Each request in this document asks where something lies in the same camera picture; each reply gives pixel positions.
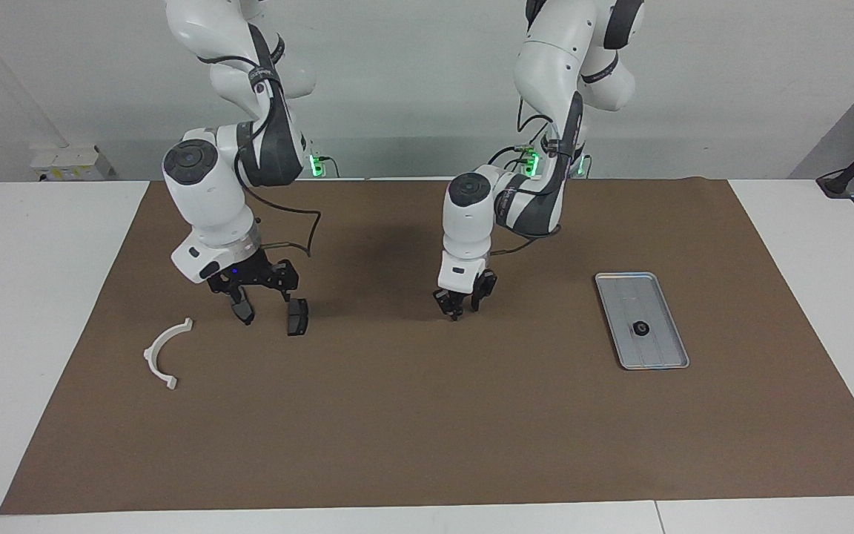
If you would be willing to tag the large black bearing gear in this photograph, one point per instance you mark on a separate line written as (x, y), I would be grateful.
(640, 327)

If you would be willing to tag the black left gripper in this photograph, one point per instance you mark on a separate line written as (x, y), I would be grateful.
(471, 283)

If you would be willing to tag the white curved plastic bracket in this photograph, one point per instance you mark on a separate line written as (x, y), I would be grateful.
(154, 356)

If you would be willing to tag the silver metal tray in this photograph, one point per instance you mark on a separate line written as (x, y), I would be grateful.
(657, 348)

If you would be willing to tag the rectangular dark grey brake pad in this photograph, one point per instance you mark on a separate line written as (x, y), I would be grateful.
(297, 317)

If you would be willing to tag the elongated dark grey brake pad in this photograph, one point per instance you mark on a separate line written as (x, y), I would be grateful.
(249, 317)

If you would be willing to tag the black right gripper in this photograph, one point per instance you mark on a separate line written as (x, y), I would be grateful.
(256, 273)

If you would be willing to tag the white wall socket box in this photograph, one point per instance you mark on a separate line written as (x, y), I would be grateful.
(71, 163)

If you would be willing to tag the brown table mat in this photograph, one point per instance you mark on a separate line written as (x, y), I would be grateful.
(427, 430)

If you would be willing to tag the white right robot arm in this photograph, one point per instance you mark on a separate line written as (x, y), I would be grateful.
(208, 193)

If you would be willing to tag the white wall conduit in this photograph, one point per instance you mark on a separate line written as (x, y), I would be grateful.
(12, 74)

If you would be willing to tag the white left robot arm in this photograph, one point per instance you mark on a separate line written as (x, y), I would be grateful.
(468, 222)

